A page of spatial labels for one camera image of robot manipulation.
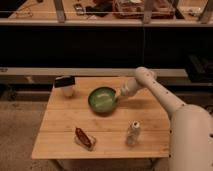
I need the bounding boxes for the green ceramic bowl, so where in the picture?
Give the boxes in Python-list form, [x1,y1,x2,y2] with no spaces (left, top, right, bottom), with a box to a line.
[88,87,117,113]

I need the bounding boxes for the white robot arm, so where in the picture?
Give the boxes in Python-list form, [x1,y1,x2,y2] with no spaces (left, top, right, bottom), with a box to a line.
[119,67,213,171]

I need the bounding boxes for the wooden table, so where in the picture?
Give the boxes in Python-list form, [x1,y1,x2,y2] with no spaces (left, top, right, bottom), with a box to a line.
[32,77,169,159]

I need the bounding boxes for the red object on wrapper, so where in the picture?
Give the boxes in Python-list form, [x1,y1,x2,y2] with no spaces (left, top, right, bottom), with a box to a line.
[74,127,96,151]

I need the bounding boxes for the black box on cup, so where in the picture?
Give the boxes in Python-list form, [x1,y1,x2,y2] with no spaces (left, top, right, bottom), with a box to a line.
[54,76,75,88]

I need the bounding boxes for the red tray on shelf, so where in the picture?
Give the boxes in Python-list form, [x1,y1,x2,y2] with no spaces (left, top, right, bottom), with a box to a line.
[113,0,175,19]

